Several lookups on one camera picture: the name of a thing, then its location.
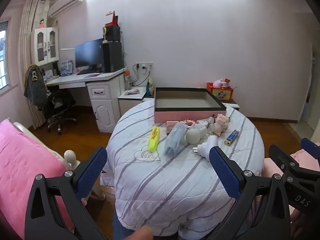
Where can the pink cushion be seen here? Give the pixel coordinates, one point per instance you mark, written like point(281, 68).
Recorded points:
point(272, 166)

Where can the blue and white box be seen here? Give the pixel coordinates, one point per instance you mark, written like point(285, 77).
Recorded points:
point(66, 68)

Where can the white glass-door cabinet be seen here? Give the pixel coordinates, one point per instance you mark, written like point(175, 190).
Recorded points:
point(45, 46)

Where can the white bed post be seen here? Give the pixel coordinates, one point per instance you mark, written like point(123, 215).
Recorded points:
point(70, 157)

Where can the blue battery pack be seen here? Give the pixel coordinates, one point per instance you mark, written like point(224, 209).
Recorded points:
point(231, 138)

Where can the pink packet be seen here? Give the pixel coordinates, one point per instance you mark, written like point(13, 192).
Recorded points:
point(132, 92)

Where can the blue snack bag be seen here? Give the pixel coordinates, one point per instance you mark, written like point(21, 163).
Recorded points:
point(150, 87)

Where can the black computer tower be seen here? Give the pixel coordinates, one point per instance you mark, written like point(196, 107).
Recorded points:
point(113, 56)

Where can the white door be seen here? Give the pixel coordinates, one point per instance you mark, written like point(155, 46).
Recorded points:
point(310, 92)

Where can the white astronaut figure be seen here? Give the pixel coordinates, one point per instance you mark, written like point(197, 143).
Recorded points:
point(195, 135)

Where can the white air conditioner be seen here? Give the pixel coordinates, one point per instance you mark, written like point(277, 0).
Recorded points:
point(66, 3)

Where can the person's right hand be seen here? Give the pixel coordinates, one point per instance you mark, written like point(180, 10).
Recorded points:
point(298, 223)

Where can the black speaker box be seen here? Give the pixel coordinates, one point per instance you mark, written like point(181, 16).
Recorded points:
point(112, 33)

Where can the red printed crate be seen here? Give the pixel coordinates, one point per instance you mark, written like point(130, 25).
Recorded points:
point(221, 93)

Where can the white wall socket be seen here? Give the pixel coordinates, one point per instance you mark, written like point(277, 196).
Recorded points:
point(144, 66)

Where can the black office chair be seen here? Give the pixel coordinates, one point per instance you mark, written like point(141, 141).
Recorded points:
point(58, 102)

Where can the pink bed blanket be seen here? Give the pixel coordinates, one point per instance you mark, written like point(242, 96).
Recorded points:
point(22, 160)

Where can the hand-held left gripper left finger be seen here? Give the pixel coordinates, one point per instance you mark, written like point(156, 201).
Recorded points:
point(92, 172)

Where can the white desk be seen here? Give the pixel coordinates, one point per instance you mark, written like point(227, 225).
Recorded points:
point(102, 100)

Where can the clear blue pouch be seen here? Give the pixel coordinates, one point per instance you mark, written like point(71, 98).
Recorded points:
point(175, 138)

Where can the red gift box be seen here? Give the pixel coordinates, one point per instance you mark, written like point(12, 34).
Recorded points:
point(113, 20)

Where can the white nightstand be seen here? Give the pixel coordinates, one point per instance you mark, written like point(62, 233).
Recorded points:
point(130, 103)

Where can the yellow plastic case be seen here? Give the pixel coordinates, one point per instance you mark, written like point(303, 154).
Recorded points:
point(153, 138)

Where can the small doll figure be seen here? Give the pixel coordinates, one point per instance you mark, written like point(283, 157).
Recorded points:
point(42, 23)

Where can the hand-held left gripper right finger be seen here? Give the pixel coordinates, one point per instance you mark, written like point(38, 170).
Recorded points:
point(223, 171)

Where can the pink rectangular case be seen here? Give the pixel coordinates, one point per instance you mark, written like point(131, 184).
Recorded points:
point(172, 126)

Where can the pale baby doll figure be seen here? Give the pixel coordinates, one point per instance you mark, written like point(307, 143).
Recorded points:
point(220, 126)

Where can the pink box with black rim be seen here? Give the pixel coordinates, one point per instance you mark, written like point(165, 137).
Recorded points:
point(190, 111)

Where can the white plug adapter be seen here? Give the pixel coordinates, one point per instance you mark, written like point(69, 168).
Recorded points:
point(206, 146)

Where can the pink plush toy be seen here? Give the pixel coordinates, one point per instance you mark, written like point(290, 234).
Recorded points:
point(220, 82)

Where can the window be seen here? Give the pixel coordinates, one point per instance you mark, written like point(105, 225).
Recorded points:
point(3, 55)

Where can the striped white blanket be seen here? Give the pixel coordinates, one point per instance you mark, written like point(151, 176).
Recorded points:
point(162, 187)

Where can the black computer monitor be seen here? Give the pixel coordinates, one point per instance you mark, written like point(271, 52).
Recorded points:
point(88, 53)

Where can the orange-capped water bottle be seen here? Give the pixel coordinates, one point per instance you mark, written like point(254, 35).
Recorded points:
point(127, 81)

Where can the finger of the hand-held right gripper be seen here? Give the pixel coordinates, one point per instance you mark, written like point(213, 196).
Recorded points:
point(311, 147)
point(285, 161)

